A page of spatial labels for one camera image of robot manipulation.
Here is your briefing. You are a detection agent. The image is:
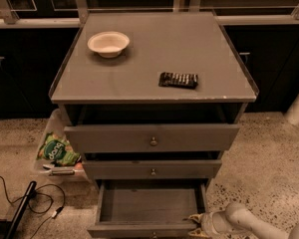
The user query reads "black flat bar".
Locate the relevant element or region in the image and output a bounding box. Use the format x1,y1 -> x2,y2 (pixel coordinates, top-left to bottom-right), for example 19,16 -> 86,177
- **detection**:
4,181 -> 37,239

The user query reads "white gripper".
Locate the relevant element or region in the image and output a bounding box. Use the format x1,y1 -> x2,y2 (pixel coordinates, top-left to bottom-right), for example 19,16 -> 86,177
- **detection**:
187,211 -> 231,239

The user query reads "dark snack bar wrapper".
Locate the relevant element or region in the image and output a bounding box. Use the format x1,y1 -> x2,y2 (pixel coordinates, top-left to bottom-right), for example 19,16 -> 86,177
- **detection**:
158,72 -> 198,90

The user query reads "grey bottom drawer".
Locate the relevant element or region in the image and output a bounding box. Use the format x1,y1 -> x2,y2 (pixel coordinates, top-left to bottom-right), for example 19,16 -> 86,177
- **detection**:
88,179 -> 207,239

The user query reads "grey drawer cabinet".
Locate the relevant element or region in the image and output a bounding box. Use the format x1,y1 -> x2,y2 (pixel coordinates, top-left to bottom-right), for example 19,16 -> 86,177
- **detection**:
48,11 -> 259,239

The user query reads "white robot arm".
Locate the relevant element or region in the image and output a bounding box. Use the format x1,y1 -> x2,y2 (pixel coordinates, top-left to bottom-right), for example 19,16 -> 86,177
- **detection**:
188,202 -> 299,239

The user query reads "white paper bowl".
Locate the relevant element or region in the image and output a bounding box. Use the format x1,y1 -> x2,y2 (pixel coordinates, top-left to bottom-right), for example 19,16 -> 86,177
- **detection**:
88,31 -> 130,58

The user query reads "grey top drawer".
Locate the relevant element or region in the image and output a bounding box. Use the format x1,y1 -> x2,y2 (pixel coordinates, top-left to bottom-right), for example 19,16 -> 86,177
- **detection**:
64,123 -> 239,153

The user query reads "metal railing frame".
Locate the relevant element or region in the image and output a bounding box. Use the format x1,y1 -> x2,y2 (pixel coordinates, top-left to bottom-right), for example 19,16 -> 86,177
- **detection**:
0,0 -> 299,28

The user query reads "black cable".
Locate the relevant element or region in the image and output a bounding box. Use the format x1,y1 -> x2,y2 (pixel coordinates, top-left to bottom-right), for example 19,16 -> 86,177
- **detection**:
0,174 -> 67,239

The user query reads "grey drawer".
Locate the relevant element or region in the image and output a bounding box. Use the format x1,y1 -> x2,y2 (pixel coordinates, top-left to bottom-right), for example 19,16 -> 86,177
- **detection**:
83,160 -> 221,179
88,179 -> 207,239
64,123 -> 239,153

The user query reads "green snack bag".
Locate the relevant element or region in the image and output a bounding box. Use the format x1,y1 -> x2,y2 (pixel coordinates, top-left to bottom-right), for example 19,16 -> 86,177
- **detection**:
37,131 -> 81,166

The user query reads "grey middle drawer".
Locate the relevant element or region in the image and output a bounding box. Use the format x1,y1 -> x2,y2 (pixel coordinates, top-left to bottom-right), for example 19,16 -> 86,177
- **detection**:
83,160 -> 221,179

